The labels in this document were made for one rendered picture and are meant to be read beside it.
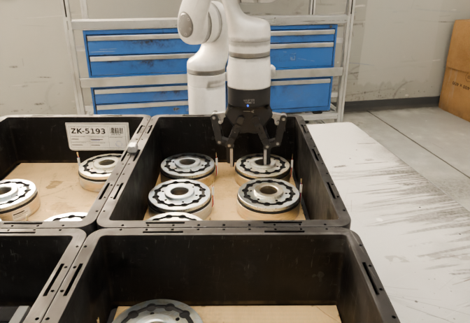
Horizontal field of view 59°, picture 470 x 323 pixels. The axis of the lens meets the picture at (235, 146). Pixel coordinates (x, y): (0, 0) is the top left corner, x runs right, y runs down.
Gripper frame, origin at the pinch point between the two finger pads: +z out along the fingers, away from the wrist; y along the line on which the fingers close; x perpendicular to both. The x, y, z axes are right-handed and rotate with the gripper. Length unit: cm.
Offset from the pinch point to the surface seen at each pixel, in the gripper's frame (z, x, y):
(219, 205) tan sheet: 4.3, -10.0, -4.3
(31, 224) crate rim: -5.4, -32.2, -23.4
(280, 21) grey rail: -5, 190, 9
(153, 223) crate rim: -5.3, -30.9, -9.3
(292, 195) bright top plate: 1.6, -10.6, 7.7
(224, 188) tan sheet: 4.3, -4.1, -4.2
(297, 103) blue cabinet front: 48, 196, 22
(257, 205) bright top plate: 1.2, -15.0, 2.2
